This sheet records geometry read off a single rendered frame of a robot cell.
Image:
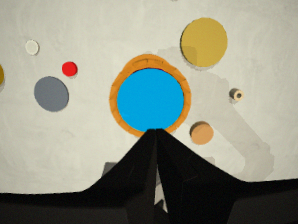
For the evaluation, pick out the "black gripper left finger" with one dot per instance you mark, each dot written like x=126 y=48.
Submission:
x=124 y=195

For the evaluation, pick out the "small white disc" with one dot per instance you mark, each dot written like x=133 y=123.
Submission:
x=32 y=47

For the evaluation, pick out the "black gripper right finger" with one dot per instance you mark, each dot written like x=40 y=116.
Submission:
x=198 y=192

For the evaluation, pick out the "red disc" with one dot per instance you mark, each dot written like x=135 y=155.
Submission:
x=69 y=68

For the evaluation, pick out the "grey flat disc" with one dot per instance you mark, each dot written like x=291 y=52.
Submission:
x=51 y=94

